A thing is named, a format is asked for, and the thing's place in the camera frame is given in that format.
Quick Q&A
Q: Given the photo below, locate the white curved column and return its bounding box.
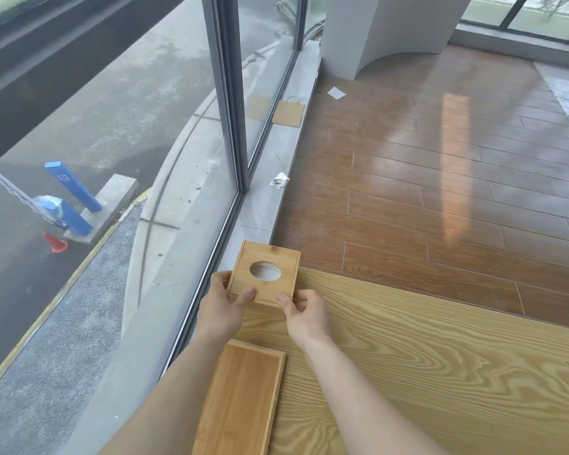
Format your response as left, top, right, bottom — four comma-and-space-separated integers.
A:
321, 0, 475, 81

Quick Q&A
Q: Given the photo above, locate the grey window frame mullion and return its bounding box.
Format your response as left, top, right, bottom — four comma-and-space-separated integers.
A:
201, 0, 250, 195

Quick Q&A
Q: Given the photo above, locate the brown paper bag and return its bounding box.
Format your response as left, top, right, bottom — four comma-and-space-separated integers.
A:
271, 97, 309, 127

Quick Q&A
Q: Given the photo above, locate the orange traffic cone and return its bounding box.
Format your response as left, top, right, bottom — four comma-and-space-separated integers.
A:
41, 231, 69, 254

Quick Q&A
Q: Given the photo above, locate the bamboo wooden tray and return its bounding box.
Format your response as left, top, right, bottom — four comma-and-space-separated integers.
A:
192, 339, 286, 455

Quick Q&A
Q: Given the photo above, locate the person's right forearm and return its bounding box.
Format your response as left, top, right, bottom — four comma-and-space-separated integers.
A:
291, 337, 449, 455

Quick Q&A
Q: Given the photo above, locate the wooden tissue box with hole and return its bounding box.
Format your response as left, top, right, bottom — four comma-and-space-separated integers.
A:
228, 240, 301, 309

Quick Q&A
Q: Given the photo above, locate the concrete kerb block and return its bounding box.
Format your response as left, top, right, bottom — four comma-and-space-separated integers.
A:
63, 174, 139, 246

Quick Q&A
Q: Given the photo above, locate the person's right hand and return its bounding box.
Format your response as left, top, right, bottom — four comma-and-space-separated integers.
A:
277, 289, 333, 352

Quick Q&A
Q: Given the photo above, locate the blue bollard post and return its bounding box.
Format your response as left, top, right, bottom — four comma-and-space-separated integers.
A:
45, 161, 104, 213

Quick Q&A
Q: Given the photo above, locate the person's left hand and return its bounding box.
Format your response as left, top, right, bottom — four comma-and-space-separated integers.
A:
196, 271, 258, 345

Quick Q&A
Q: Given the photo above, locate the blue barrier gate machine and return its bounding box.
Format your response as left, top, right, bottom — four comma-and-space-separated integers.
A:
30, 195, 95, 237

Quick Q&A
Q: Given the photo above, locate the person's left forearm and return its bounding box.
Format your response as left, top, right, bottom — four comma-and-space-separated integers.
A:
99, 327, 233, 455

